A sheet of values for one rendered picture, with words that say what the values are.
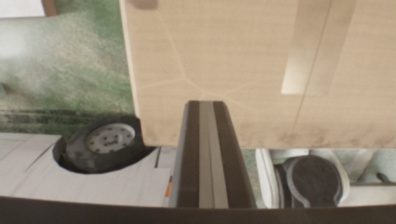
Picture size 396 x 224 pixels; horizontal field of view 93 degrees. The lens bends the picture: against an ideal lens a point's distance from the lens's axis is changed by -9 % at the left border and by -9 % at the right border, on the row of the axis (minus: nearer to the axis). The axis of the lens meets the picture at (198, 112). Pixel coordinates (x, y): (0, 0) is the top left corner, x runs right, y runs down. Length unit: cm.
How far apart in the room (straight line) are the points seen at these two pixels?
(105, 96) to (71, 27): 49
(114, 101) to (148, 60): 140
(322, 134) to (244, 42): 14
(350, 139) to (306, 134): 6
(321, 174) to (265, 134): 26
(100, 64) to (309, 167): 133
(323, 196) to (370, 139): 20
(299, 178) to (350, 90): 26
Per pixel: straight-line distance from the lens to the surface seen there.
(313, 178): 47
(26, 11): 152
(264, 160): 50
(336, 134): 27
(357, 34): 22
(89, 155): 131
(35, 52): 171
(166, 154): 117
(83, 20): 146
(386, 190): 250
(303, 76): 21
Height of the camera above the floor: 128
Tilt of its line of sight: 58 degrees down
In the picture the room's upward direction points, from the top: 179 degrees counter-clockwise
